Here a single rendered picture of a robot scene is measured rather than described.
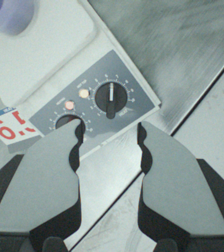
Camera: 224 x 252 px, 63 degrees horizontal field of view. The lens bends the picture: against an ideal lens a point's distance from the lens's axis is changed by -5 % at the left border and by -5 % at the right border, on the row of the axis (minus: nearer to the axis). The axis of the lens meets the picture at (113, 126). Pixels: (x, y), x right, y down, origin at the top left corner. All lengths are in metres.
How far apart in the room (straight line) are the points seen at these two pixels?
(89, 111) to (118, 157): 0.08
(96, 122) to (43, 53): 0.09
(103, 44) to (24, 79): 0.08
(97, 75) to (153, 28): 0.10
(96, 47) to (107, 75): 0.03
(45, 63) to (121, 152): 0.14
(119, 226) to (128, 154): 0.10
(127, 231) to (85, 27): 0.25
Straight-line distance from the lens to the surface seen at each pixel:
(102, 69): 0.19
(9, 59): 0.22
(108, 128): 0.21
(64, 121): 0.21
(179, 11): 0.26
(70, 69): 0.19
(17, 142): 0.32
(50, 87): 0.20
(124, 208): 0.27
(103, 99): 0.19
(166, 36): 0.25
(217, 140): 0.24
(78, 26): 0.18
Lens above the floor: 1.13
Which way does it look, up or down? 72 degrees down
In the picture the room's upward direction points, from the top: 102 degrees counter-clockwise
